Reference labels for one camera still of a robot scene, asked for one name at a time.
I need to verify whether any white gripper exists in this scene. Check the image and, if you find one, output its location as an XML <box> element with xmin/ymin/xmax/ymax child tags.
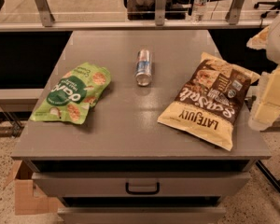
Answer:
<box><xmin>248</xmin><ymin>65</ymin><xmax>280</xmax><ymax>131</ymax></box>

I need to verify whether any silver blue redbull can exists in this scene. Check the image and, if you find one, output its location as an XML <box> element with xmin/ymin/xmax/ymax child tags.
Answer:
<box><xmin>135</xmin><ymin>49</ymin><xmax>152</xmax><ymax>87</ymax></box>

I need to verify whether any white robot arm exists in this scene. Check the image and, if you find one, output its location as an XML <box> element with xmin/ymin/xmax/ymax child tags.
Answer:
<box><xmin>246</xmin><ymin>13</ymin><xmax>280</xmax><ymax>131</ymax></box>

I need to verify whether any brown yellow chips bag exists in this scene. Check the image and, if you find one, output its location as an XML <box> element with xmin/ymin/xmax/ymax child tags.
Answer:
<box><xmin>158</xmin><ymin>52</ymin><xmax>259</xmax><ymax>151</ymax></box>

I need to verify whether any grey drawer cabinet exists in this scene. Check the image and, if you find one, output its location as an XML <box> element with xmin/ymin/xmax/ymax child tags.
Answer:
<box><xmin>12</xmin><ymin>30</ymin><xmax>270</xmax><ymax>224</ymax></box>

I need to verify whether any person seated behind glass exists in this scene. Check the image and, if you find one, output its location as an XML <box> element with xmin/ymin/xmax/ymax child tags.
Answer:
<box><xmin>123</xmin><ymin>0</ymin><xmax>189</xmax><ymax>21</ymax></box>

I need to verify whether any green snack bag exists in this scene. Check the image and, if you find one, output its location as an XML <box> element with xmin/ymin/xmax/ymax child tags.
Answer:
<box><xmin>31</xmin><ymin>63</ymin><xmax>111</xmax><ymax>124</ymax></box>

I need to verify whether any cardboard box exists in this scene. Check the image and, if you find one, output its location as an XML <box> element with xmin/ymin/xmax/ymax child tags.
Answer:
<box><xmin>4</xmin><ymin>161</ymin><xmax>63</xmax><ymax>216</ymax></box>

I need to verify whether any black drawer handle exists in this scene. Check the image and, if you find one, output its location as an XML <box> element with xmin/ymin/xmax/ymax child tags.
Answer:
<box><xmin>125</xmin><ymin>182</ymin><xmax>161</xmax><ymax>195</ymax></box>

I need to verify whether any metal railing frame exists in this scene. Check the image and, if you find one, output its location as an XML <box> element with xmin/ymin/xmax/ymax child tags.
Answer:
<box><xmin>0</xmin><ymin>0</ymin><xmax>280</xmax><ymax>33</ymax></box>

